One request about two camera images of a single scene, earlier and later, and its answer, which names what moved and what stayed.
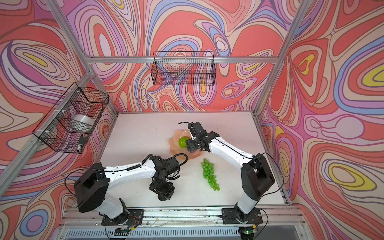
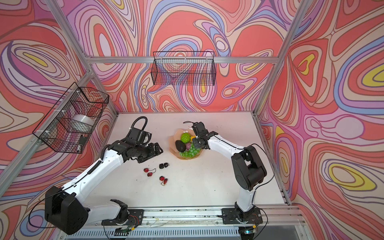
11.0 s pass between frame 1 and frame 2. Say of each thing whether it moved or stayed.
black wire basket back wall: stayed
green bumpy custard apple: moved
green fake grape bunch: moved
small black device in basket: stayed
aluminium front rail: stayed
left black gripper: moved
